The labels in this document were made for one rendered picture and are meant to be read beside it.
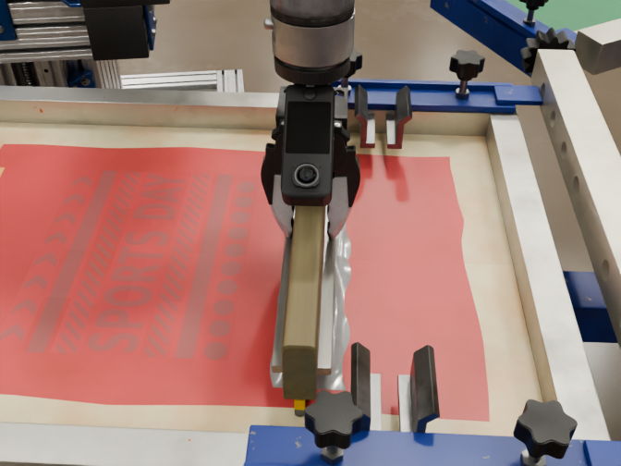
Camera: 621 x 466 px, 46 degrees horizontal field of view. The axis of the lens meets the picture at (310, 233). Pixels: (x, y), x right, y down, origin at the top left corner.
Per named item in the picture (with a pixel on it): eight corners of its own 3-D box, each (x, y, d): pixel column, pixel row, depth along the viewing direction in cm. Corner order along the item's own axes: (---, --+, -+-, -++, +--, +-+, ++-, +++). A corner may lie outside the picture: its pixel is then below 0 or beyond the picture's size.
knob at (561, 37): (521, 92, 105) (531, 45, 100) (515, 73, 109) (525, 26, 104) (574, 94, 105) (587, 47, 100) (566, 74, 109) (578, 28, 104)
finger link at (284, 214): (295, 210, 85) (308, 144, 79) (291, 244, 80) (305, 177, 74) (268, 205, 85) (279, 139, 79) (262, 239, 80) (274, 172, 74)
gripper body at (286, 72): (348, 135, 80) (353, 30, 72) (347, 183, 73) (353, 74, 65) (278, 133, 80) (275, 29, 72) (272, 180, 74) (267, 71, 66)
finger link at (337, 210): (358, 209, 84) (347, 141, 78) (358, 243, 80) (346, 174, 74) (331, 211, 85) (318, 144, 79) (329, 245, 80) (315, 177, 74)
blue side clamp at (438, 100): (292, 139, 103) (292, 95, 99) (295, 119, 107) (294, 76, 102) (508, 145, 102) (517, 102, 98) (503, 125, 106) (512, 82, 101)
